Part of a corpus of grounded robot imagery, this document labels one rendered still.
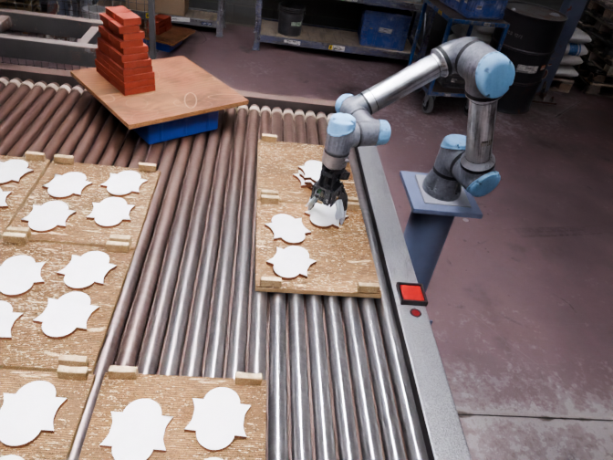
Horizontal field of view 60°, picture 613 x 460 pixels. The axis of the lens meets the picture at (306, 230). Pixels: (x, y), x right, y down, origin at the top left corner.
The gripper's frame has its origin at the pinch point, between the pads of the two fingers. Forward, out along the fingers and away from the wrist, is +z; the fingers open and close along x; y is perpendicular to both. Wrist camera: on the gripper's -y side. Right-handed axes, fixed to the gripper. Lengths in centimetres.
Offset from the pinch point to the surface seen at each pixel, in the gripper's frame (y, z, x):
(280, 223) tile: 13.8, -0.5, -9.2
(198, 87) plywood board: -32, -10, -76
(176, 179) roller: 12, 2, -51
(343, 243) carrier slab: 8.9, 0.6, 10.5
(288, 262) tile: 28.2, -0.5, 2.1
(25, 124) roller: 18, 3, -116
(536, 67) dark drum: -399, 47, 26
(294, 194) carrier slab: -4.3, 0.6, -14.4
